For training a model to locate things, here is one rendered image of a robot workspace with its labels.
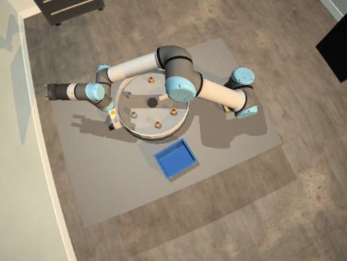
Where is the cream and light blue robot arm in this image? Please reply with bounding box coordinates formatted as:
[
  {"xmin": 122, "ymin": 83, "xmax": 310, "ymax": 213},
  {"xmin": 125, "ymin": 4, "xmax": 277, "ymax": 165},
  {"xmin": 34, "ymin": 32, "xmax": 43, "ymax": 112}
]
[{"xmin": 74, "ymin": 45, "xmax": 257, "ymax": 118}]

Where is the blue plastic crate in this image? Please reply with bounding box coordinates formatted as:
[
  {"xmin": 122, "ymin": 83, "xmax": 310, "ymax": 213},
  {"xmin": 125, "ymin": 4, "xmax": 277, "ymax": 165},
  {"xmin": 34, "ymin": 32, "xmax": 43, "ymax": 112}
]
[{"xmin": 153, "ymin": 138, "xmax": 197, "ymax": 179}]

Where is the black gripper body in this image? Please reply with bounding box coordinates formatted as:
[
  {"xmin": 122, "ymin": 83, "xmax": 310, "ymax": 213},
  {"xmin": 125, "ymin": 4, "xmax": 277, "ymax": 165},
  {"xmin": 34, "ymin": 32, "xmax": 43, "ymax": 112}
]
[{"xmin": 47, "ymin": 83, "xmax": 79, "ymax": 101}]

